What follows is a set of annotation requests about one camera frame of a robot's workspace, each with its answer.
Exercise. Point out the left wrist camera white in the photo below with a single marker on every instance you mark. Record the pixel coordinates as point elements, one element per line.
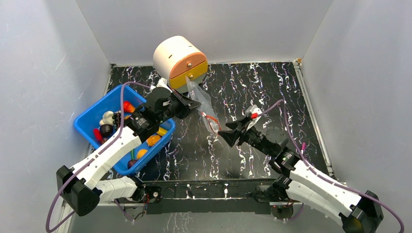
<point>163,83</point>

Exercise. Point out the crumpled orange food toy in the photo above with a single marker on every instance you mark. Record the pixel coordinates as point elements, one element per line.
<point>141,153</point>

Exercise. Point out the white garlic toy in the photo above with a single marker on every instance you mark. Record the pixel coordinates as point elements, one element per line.
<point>107,118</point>

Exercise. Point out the blue plastic bin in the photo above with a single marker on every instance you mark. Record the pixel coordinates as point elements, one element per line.
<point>89,120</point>

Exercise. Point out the red chili toy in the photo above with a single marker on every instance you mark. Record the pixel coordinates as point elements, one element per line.
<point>97,135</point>

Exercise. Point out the clear zip top bag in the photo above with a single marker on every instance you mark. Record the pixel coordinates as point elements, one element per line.
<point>205,110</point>

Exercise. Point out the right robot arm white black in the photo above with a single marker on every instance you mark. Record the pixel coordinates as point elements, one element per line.
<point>297,181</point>

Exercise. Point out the dark purple plum toy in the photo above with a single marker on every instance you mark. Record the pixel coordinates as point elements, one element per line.
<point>106,130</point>

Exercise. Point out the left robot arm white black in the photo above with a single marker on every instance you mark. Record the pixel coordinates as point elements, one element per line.
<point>81,186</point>

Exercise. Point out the round white drawer cabinet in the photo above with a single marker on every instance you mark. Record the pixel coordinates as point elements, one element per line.
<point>178,60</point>

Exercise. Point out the pink pen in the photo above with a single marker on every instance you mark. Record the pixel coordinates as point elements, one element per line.
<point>303,147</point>

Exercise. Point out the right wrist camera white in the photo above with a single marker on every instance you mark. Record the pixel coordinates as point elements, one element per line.
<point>254,113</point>

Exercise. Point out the purple mangosteen toy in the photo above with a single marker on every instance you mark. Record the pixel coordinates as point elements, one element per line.
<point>131,163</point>

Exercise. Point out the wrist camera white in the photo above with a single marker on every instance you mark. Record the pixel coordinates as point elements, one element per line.
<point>254,113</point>
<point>163,83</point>

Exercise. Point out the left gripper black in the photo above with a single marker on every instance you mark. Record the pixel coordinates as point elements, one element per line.
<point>184,106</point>

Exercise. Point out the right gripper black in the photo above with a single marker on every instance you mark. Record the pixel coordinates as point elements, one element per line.
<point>242,130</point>

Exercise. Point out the orange tangerine toy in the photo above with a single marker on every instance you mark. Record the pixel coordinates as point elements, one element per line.
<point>152,140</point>

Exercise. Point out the yellow banana toy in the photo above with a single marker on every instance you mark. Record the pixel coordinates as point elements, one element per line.
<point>161,132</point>

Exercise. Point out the red orange pepper toy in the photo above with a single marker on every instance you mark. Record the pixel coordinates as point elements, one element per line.
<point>128,107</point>

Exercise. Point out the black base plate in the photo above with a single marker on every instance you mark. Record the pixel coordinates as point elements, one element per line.
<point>257,196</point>

